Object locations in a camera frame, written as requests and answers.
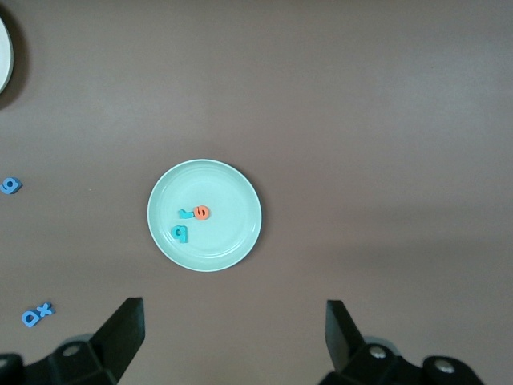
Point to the light green plate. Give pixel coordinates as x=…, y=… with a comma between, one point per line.
x=228, y=190

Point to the teal foam letter d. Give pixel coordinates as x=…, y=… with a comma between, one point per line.
x=184, y=237

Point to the beige plate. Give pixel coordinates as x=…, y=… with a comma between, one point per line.
x=5, y=52

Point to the blue foam letter x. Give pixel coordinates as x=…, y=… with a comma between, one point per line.
x=45, y=309

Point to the blue foam letter g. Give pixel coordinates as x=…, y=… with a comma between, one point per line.
x=15, y=187

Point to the orange foam letter e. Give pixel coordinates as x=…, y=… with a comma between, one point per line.
x=202, y=217

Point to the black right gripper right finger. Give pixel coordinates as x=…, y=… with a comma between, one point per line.
x=348, y=357

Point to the blue foam letter D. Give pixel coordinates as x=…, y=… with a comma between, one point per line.
x=29, y=325

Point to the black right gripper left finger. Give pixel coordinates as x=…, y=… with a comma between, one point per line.
x=116, y=345

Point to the teal foam letter r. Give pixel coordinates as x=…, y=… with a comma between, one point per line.
x=186, y=215

